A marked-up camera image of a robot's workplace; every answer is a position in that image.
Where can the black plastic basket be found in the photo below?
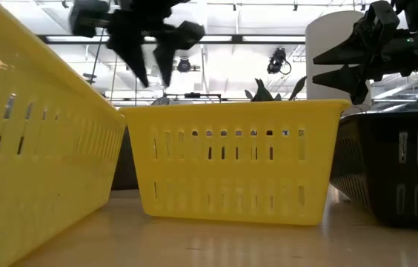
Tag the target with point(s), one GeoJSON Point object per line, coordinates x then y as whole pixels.
{"type": "Point", "coordinates": [379, 167]}

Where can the black ceiling camera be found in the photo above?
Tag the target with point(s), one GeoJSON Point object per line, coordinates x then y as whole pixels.
{"type": "Point", "coordinates": [277, 61]}

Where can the green snake plant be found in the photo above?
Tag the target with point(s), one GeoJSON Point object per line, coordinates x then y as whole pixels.
{"type": "Point", "coordinates": [262, 92]}

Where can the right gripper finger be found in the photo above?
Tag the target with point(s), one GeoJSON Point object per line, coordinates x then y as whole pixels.
{"type": "Point", "coordinates": [346, 52]}
{"type": "Point", "coordinates": [342, 79]}

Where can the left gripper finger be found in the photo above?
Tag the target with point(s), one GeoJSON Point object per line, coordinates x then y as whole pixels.
{"type": "Point", "coordinates": [129, 48]}
{"type": "Point", "coordinates": [166, 59]}

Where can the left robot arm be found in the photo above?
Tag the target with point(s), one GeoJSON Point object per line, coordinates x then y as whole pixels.
{"type": "Point", "coordinates": [149, 7]}

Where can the large yellow plastic basket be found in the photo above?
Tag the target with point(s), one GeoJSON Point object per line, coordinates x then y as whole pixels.
{"type": "Point", "coordinates": [46, 167]}

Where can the white shade table lamp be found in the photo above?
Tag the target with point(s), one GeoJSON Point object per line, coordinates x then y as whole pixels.
{"type": "Point", "coordinates": [327, 37]}

